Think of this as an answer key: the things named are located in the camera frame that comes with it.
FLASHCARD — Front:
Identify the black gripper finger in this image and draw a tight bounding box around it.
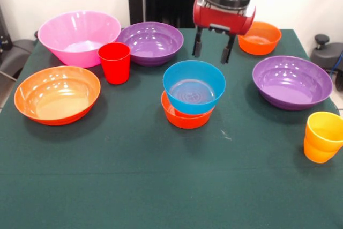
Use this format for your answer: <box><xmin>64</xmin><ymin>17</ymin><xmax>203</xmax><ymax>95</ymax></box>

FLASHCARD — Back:
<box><xmin>192</xmin><ymin>26</ymin><xmax>205</xmax><ymax>58</ymax></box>
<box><xmin>220</xmin><ymin>33</ymin><xmax>237</xmax><ymax>65</ymax></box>

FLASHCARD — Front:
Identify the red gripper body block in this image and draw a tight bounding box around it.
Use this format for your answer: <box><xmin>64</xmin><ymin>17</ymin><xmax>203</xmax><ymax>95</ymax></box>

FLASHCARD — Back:
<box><xmin>192</xmin><ymin>0</ymin><xmax>257</xmax><ymax>36</ymax></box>

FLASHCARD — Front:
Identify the blue bowl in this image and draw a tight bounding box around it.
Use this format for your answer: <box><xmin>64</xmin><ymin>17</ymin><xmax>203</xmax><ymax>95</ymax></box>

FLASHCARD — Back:
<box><xmin>162</xmin><ymin>60</ymin><xmax>227</xmax><ymax>115</ymax></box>

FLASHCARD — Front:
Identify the purple bowl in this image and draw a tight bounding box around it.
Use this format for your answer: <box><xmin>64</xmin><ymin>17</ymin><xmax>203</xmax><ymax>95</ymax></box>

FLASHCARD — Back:
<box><xmin>116</xmin><ymin>21</ymin><xmax>184</xmax><ymax>68</ymax></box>
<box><xmin>252</xmin><ymin>55</ymin><xmax>333</xmax><ymax>111</ymax></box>

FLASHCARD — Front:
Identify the small orange bowl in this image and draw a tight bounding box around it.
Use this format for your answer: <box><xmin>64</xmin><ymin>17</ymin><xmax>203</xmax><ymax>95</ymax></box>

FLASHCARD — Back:
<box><xmin>237</xmin><ymin>21</ymin><xmax>282</xmax><ymax>56</ymax></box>
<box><xmin>160</xmin><ymin>90</ymin><xmax>217</xmax><ymax>130</ymax></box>

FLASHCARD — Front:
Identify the red cup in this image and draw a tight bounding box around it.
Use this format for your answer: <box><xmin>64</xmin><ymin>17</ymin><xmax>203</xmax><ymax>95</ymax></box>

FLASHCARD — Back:
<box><xmin>97</xmin><ymin>42</ymin><xmax>131</xmax><ymax>85</ymax></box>

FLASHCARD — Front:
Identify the pink bowl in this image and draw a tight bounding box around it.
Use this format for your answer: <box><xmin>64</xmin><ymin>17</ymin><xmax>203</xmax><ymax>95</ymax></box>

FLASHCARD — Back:
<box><xmin>37</xmin><ymin>11</ymin><xmax>122</xmax><ymax>68</ymax></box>

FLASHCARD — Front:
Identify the yellow cup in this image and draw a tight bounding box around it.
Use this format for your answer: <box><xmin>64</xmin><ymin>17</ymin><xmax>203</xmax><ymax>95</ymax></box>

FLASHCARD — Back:
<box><xmin>305</xmin><ymin>111</ymin><xmax>343</xmax><ymax>153</ymax></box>

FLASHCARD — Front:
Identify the dark green tablecloth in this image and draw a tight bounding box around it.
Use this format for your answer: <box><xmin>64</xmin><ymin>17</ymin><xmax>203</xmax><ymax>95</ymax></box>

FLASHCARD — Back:
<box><xmin>0</xmin><ymin>27</ymin><xmax>343</xmax><ymax>229</ymax></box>

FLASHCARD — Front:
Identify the light orange cup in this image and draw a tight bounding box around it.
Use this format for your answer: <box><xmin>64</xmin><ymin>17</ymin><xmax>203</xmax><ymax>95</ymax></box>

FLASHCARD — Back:
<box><xmin>303</xmin><ymin>135</ymin><xmax>339</xmax><ymax>164</ymax></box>

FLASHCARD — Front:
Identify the large orange bowl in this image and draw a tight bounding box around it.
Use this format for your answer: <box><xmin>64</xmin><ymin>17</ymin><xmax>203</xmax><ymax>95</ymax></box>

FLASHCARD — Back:
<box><xmin>13</xmin><ymin>65</ymin><xmax>101</xmax><ymax>126</ymax></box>

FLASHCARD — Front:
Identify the black pedestal foot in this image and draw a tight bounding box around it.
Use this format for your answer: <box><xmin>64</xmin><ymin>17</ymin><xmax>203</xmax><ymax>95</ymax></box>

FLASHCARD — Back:
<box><xmin>310</xmin><ymin>34</ymin><xmax>343</xmax><ymax>70</ymax></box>

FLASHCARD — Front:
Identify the blue cable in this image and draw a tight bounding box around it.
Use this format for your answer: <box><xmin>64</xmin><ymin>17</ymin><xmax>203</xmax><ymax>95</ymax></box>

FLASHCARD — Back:
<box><xmin>329</xmin><ymin>51</ymin><xmax>343</xmax><ymax>76</ymax></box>

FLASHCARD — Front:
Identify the grey pedestal foot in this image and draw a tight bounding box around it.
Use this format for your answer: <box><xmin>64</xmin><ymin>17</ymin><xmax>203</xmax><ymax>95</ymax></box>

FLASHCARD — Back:
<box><xmin>0</xmin><ymin>39</ymin><xmax>35</xmax><ymax>73</ymax></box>

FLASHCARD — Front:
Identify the black equipment frame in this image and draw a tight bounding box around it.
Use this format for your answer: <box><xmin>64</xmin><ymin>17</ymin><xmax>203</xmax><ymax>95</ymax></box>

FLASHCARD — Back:
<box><xmin>0</xmin><ymin>6</ymin><xmax>12</xmax><ymax>50</ymax></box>

